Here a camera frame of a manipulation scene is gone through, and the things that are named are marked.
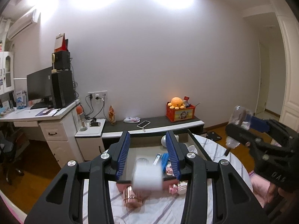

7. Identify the clear glass jar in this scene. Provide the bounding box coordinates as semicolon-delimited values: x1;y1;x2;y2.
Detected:
224;105;253;156

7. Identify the white block toy figure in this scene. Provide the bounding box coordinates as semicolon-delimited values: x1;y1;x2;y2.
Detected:
168;181;187;195

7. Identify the rose gold metal cup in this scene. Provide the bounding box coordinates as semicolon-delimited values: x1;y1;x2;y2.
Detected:
123;186;142;208

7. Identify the blue highlighter pen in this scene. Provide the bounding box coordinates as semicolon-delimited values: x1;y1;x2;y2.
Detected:
161;153;169;170

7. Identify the white charger box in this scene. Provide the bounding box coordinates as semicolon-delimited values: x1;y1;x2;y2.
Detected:
132;164;163;191

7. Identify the blue card box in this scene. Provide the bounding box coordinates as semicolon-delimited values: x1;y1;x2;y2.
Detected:
153;154;162;165

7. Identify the black remote control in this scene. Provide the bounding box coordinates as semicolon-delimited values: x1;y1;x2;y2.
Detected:
135;158;149;169

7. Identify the person's right hand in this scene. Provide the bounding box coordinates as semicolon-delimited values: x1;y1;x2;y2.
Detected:
266;183;298;205

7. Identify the pink pillow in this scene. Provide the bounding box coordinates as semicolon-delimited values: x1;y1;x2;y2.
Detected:
249;171;275;207

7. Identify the white bedside cabinet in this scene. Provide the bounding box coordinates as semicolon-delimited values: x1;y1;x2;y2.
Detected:
75;119;105;161

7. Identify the round bed striped sheet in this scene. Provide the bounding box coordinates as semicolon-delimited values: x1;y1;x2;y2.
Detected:
81;133;254;224

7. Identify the white desk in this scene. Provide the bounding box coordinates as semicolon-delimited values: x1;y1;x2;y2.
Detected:
1;100;84;167

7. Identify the red storage crate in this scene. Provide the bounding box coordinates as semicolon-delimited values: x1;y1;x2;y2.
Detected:
166;105;196;122

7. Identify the black office chair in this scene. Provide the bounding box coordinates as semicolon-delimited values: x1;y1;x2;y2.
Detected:
1;131;24;186

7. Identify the orange octopus plush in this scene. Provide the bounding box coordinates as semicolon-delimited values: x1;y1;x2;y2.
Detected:
167;97;185;110

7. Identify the silver ball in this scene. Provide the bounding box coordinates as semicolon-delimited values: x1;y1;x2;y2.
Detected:
161;136;167;148

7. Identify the black headboard shelf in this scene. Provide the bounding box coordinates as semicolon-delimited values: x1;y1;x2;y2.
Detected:
101;116;205;139

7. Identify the plastic bottle orange cap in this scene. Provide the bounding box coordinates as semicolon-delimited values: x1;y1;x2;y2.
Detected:
76;105;87;131

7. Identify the pink box with black rim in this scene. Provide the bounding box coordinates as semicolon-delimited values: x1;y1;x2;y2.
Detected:
116;130;211;193

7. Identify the orange snack bag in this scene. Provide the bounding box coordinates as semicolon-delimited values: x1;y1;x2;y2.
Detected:
108;105;116;125

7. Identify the smartphone clear case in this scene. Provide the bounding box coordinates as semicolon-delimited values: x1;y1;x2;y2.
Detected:
137;120;150;129

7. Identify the white tissue packet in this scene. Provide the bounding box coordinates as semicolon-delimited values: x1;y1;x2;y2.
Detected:
123;117;140;123

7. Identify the black computer tower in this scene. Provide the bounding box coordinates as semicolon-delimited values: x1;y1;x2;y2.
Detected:
51;70;75;109

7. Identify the black computer monitor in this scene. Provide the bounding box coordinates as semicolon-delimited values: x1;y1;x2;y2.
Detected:
26;67;53;109

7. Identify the black speaker box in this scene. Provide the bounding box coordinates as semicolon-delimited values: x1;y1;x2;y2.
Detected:
52;51;70;70

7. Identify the white air conditioner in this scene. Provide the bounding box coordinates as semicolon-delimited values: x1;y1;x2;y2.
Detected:
7;9;40;41

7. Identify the wall power strip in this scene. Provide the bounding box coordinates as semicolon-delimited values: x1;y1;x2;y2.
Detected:
88;91;107;100

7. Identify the white wall cabinet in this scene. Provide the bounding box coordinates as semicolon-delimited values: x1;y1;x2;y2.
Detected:
0;52;14;95

